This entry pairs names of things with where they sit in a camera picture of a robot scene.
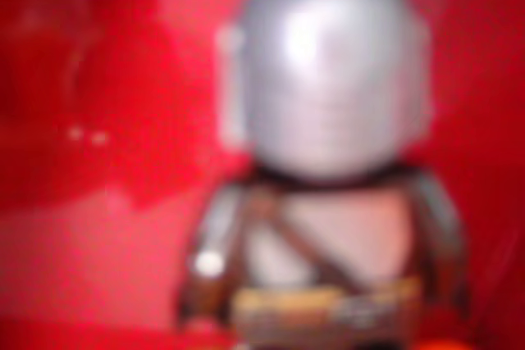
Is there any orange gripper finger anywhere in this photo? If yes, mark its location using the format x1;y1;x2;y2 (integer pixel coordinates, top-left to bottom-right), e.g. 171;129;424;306
422;338;468;350

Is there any silver-helmeted toy figure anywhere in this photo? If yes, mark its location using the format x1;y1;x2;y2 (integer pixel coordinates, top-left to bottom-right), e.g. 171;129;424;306
176;0;473;350

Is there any dark red cardboard box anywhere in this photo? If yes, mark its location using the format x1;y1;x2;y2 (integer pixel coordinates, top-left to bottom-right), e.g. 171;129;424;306
0;0;525;350

